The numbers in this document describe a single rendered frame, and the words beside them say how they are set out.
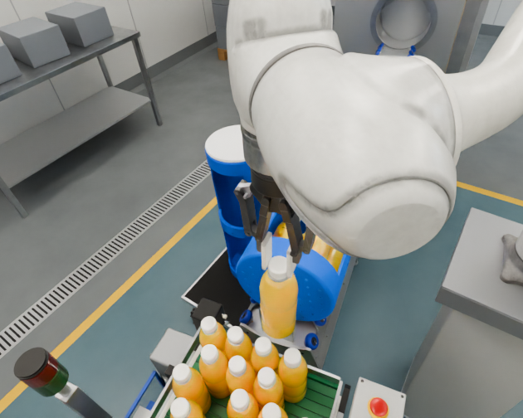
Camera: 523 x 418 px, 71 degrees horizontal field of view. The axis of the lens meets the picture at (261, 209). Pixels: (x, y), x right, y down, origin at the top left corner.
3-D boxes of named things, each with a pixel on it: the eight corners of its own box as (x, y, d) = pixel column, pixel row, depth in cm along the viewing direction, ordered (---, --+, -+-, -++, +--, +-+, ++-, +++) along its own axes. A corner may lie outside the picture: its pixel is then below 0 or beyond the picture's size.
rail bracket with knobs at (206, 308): (232, 323, 114) (228, 306, 107) (222, 344, 110) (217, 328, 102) (205, 313, 117) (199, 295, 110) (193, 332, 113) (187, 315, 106)
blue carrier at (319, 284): (391, 154, 158) (393, 91, 139) (337, 332, 102) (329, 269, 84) (326, 149, 170) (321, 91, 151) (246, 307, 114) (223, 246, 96)
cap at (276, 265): (280, 285, 63) (280, 279, 61) (263, 273, 65) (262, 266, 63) (294, 271, 65) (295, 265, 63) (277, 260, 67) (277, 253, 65)
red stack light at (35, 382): (65, 363, 76) (56, 355, 74) (41, 393, 72) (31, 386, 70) (43, 352, 78) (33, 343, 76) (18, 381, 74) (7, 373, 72)
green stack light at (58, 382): (75, 372, 80) (65, 363, 76) (53, 401, 76) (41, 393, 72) (54, 362, 82) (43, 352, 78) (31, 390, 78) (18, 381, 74)
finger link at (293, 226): (285, 184, 52) (295, 185, 52) (298, 238, 59) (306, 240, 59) (276, 201, 50) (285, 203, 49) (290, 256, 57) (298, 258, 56)
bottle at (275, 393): (258, 422, 93) (251, 397, 80) (256, 393, 98) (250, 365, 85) (285, 420, 93) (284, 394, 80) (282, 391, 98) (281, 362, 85)
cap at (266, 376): (258, 389, 82) (258, 386, 80) (257, 371, 84) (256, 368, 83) (276, 387, 82) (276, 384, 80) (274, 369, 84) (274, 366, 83)
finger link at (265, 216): (271, 201, 50) (261, 196, 50) (259, 246, 58) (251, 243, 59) (281, 183, 52) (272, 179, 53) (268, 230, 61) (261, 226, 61)
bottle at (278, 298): (280, 345, 74) (281, 296, 61) (255, 323, 78) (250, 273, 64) (301, 321, 78) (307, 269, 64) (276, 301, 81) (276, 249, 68)
